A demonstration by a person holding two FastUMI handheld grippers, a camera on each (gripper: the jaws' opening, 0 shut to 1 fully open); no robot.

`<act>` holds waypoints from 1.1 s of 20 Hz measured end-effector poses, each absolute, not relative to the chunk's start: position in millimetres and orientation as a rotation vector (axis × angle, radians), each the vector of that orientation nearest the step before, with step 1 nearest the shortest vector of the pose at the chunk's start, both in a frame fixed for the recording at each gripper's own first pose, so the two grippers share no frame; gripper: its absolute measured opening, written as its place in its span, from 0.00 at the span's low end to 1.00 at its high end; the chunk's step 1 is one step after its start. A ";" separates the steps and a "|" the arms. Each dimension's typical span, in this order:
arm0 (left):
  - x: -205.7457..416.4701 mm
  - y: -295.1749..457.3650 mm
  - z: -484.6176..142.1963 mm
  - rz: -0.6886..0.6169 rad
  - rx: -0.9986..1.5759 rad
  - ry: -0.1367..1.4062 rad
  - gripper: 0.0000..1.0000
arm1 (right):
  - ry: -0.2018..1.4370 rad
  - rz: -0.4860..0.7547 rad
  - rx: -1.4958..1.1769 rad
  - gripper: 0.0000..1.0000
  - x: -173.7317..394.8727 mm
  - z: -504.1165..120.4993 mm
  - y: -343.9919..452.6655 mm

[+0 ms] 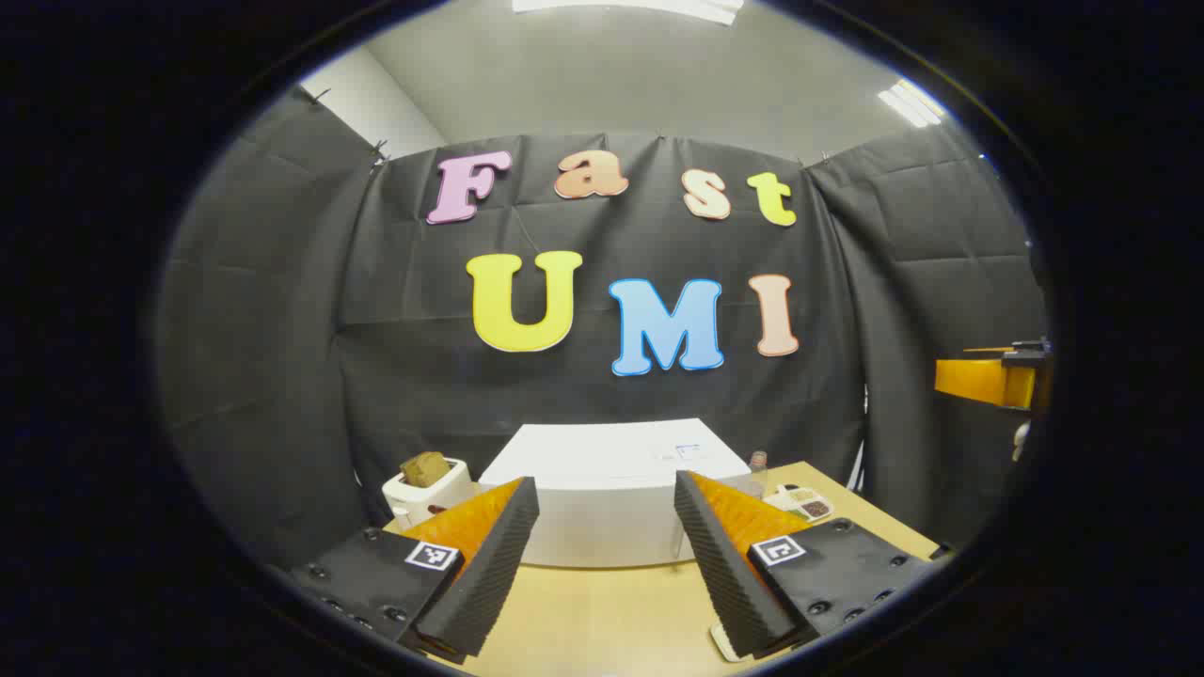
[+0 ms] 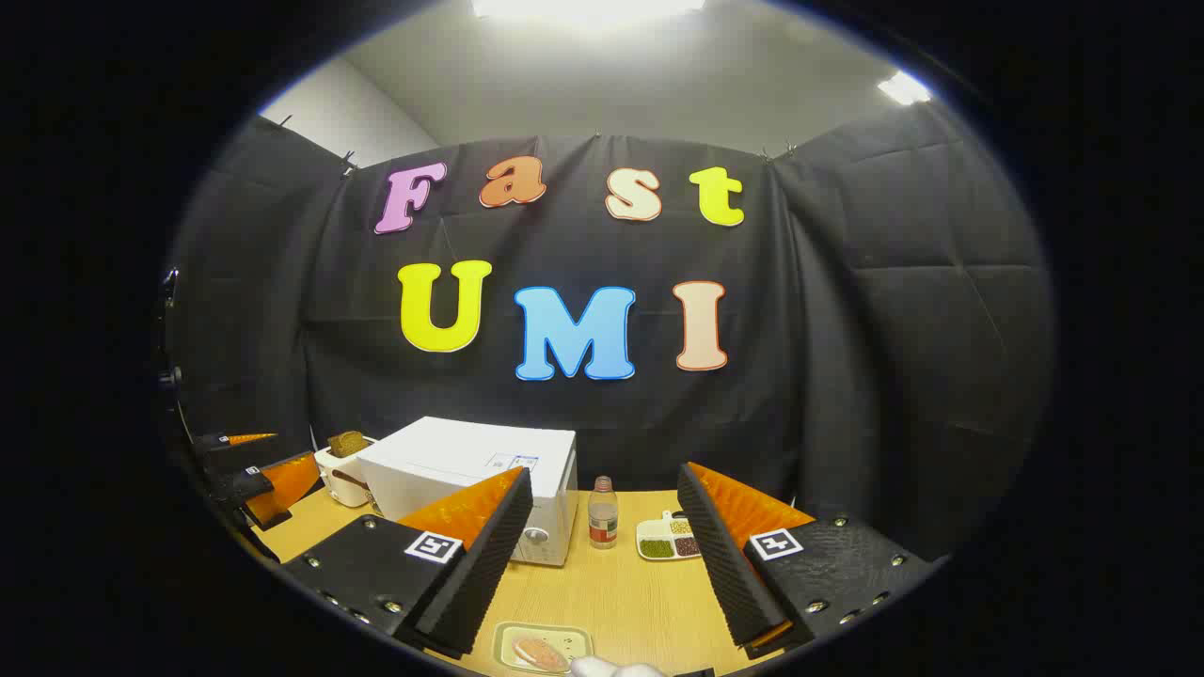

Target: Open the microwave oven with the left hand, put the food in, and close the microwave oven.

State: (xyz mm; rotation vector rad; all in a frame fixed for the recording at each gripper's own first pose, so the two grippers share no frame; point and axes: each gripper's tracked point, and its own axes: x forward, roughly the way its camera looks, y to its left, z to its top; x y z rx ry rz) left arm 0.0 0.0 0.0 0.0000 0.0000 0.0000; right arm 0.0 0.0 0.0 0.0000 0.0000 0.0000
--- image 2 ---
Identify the white divided dish of beans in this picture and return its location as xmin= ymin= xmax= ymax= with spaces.
xmin=636 ymin=511 xmax=705 ymax=562

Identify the black backdrop cloth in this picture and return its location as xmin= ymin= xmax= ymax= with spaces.
xmin=165 ymin=99 xmax=1054 ymax=565

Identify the white microwave oven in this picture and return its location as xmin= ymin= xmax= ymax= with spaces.
xmin=357 ymin=417 xmax=579 ymax=567

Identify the white toaster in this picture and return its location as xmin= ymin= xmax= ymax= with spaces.
xmin=313 ymin=434 xmax=377 ymax=509

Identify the round bread bun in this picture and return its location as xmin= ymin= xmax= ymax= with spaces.
xmin=513 ymin=638 xmax=572 ymax=673

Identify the ceiling light panel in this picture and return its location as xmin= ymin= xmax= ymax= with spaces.
xmin=470 ymin=0 xmax=706 ymax=22
xmin=877 ymin=71 xmax=932 ymax=106

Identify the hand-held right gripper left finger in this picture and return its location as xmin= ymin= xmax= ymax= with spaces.
xmin=280 ymin=465 xmax=534 ymax=659

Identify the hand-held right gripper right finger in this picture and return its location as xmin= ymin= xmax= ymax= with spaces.
xmin=677 ymin=461 xmax=942 ymax=659

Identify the pale green square plate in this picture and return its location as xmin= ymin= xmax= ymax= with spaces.
xmin=493 ymin=621 xmax=594 ymax=675

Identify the clear bottle with red label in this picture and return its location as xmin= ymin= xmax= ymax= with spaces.
xmin=588 ymin=476 xmax=619 ymax=549

